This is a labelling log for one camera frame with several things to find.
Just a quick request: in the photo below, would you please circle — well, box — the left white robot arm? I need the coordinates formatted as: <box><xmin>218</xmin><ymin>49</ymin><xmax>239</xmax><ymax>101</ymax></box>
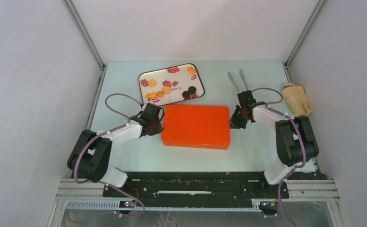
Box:
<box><xmin>67</xmin><ymin>103</ymin><xmax>165</xmax><ymax>197</ymax></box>

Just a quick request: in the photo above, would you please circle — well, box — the orange box lid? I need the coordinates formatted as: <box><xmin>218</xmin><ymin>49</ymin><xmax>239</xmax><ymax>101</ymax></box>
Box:
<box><xmin>161</xmin><ymin>105</ymin><xmax>230</xmax><ymax>150</ymax></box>

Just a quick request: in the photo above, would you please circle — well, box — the beige cloth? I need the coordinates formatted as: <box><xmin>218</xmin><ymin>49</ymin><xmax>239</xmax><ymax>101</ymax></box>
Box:
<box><xmin>281</xmin><ymin>83</ymin><xmax>312</xmax><ymax>116</ymax></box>

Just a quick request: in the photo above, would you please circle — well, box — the round tan biscuit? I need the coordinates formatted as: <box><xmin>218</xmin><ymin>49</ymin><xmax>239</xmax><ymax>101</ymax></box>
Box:
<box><xmin>148</xmin><ymin>79</ymin><xmax>157</xmax><ymax>87</ymax></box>
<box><xmin>156</xmin><ymin>91</ymin><xmax>164</xmax><ymax>98</ymax></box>
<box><xmin>162</xmin><ymin>86</ymin><xmax>171</xmax><ymax>94</ymax></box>

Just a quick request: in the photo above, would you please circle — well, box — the black sandwich cookie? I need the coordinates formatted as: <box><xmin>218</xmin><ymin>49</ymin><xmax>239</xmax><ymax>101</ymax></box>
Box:
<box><xmin>188</xmin><ymin>86</ymin><xmax>196</xmax><ymax>94</ymax></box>
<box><xmin>182</xmin><ymin>91</ymin><xmax>191</xmax><ymax>99</ymax></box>

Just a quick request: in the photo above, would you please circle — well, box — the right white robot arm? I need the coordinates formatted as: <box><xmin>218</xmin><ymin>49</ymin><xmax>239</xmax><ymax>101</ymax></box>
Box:
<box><xmin>227</xmin><ymin>72</ymin><xmax>319</xmax><ymax>198</ymax></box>

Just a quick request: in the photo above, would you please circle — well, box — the strawberry print serving tray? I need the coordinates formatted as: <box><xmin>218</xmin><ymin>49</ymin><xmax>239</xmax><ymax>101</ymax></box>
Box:
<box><xmin>138</xmin><ymin>63</ymin><xmax>205</xmax><ymax>106</ymax></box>

